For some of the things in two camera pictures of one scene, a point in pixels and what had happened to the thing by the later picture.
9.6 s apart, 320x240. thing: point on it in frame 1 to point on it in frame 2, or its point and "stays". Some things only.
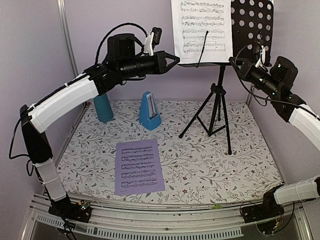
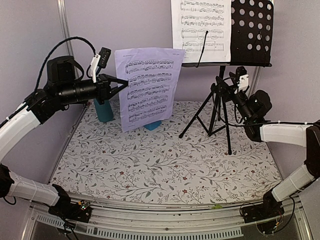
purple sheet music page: (138, 168) to (152, 74)
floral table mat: (209, 152) stays
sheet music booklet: (191, 19) stays
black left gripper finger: (176, 59) to (111, 92)
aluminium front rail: (129, 219) stays
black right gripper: (245, 70) to (227, 89)
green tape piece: (218, 206) stays
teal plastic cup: (104, 112) stays
